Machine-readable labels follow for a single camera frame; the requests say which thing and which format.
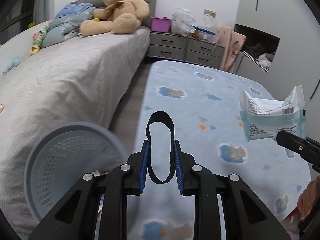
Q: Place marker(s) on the grey drawer nightstand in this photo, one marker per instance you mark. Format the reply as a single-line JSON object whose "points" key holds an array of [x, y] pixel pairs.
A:
{"points": [[185, 49]]}

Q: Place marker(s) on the light blue plush toy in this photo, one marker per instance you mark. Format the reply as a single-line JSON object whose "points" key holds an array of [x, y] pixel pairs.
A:
{"points": [[11, 64]]}

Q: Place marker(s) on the person's right hand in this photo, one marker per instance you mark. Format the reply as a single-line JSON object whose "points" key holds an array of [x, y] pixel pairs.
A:
{"points": [[308, 198]]}

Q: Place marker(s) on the light blue patterned table blanket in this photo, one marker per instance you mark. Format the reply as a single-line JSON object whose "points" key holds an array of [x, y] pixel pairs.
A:
{"points": [[204, 105]]}

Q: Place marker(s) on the black elastic band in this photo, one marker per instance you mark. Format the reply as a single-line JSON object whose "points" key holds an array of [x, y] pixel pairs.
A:
{"points": [[160, 135]]}

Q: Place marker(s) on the large tan teddy bear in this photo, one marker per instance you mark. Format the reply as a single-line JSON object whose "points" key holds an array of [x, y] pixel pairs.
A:
{"points": [[118, 16]]}

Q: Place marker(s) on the grey checked bed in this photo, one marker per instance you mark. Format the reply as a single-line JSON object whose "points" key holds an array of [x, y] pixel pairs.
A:
{"points": [[81, 79]]}

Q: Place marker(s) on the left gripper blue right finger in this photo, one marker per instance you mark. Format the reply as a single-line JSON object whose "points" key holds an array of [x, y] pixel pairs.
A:
{"points": [[225, 207]]}

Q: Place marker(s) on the clear plastic bag right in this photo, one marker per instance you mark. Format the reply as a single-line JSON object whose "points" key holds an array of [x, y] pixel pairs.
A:
{"points": [[211, 26]]}

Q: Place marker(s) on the pink cartoon boards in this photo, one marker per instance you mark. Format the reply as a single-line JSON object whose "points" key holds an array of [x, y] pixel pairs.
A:
{"points": [[232, 42]]}

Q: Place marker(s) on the grey perforated trash basket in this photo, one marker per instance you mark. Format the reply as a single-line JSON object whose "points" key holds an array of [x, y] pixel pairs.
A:
{"points": [[62, 157]]}

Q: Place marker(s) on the small beige oval object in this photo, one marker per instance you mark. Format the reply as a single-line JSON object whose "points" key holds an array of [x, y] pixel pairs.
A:
{"points": [[1, 107]]}

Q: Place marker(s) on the blue patterned pillow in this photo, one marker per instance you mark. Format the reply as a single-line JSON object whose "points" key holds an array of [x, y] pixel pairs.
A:
{"points": [[73, 9]]}

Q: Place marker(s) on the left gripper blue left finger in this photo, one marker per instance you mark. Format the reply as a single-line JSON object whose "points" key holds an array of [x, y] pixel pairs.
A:
{"points": [[97, 206]]}

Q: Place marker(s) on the blue stick tool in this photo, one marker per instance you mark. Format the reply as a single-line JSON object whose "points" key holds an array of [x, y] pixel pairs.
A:
{"points": [[203, 30]]}

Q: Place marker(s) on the clear plastic bag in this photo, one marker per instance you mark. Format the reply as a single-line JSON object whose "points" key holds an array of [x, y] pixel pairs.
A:
{"points": [[182, 22], [211, 26]]}

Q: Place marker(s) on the light blue wipes packet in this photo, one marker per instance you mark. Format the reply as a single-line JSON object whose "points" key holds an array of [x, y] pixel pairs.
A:
{"points": [[263, 118]]}

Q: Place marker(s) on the small green doll toy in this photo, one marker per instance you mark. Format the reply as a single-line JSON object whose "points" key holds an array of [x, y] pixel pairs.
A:
{"points": [[38, 39]]}

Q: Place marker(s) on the clear plastic bag left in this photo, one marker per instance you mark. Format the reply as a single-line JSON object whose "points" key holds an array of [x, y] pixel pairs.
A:
{"points": [[182, 22]]}

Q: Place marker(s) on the purple plastic storage box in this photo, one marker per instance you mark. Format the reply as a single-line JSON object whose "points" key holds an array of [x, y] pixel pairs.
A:
{"points": [[160, 24]]}

